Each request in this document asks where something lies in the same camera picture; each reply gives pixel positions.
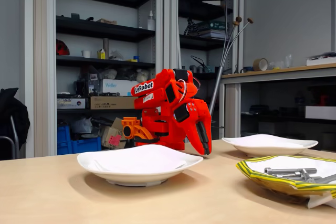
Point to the red gripper with motor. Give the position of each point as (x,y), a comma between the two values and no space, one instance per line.
(195,119)

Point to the grey metal chair frame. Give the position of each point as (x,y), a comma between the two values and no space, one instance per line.
(5,138)

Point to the small blue plastic crate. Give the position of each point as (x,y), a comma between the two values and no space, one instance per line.
(63,134)

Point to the grey coat stand wooden knobs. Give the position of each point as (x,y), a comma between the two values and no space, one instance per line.
(218,85)

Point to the white plastic bottle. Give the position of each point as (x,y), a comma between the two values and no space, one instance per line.
(151,23)

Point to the wide blue plastic crate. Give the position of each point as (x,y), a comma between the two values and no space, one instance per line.
(86,145)

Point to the white flat box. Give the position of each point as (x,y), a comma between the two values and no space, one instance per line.
(320,113)

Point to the white Weller box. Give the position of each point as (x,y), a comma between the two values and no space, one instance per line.
(115,87)

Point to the white tray with parts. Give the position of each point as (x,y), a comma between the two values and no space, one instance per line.
(320,62)

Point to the brown tape roll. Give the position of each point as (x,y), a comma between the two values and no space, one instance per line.
(256,64)

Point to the yellow green striped paper plate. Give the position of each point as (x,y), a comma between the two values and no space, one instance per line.
(262,178)

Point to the long brown cardboard box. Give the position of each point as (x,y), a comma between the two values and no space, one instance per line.
(113,103)

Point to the flat cardboard piece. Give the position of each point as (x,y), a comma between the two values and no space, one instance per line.
(106,21)

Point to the black flexible tripod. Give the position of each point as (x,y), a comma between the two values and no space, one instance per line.
(189,27)

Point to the crumpled clear plastic bag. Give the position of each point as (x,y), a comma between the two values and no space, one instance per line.
(116,56)

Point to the white square ceramic plate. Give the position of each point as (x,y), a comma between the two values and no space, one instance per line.
(110,175)
(252,150)

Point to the stack of books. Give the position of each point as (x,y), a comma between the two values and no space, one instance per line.
(210,33)

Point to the flat grey printed box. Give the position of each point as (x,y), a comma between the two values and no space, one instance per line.
(71,104)

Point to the cardboard box with pink sticker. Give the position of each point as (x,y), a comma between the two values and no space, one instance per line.
(110,134)

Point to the orange printed table clamp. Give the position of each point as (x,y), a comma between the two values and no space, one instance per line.
(131,124)

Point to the white cup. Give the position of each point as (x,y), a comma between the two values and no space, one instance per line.
(86,54)

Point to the white plastic bag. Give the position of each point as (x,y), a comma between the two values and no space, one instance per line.
(82,125)

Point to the white plush toy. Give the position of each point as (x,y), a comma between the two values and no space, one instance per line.
(142,75)

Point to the black jacket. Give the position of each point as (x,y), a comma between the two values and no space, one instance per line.
(13,119)

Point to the low cabinet with wooden top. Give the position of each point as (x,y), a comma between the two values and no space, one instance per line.
(320,73)

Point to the red printed robot arm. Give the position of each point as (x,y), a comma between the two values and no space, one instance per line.
(162,87)

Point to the small yellow carton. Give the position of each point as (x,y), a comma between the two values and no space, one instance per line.
(101,54)

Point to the clear plastic bottle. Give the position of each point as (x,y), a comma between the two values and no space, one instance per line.
(288,61)

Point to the red black helmet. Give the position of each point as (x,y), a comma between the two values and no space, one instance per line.
(63,49)

